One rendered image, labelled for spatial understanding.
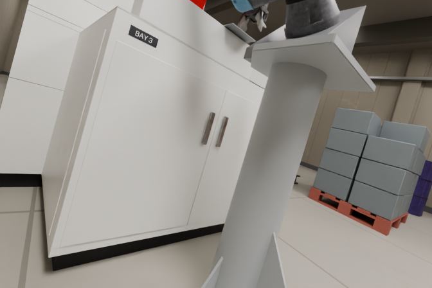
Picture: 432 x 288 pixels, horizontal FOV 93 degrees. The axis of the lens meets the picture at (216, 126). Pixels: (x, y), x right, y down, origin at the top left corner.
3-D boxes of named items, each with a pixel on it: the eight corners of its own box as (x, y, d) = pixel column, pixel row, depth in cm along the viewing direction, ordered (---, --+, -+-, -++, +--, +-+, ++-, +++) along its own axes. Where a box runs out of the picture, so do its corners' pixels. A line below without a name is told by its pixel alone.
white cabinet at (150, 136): (36, 189, 105) (78, 33, 102) (188, 187, 170) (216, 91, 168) (39, 289, 58) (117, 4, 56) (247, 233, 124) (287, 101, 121)
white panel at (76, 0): (26, 10, 91) (49, -80, 90) (179, 76, 146) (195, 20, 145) (26, 9, 89) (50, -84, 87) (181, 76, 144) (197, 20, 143)
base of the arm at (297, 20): (352, 15, 58) (351, -27, 53) (315, 35, 54) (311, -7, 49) (307, 21, 70) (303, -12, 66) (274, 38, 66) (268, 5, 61)
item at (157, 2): (127, 22, 68) (139, -20, 67) (235, 79, 105) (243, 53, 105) (137, 17, 61) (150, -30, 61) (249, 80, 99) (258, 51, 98)
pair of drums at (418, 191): (427, 213, 413) (441, 167, 410) (420, 218, 329) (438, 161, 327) (378, 195, 473) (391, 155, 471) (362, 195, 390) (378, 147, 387)
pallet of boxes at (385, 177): (341, 195, 330) (363, 126, 327) (405, 222, 271) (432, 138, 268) (308, 197, 253) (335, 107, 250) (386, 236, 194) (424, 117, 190)
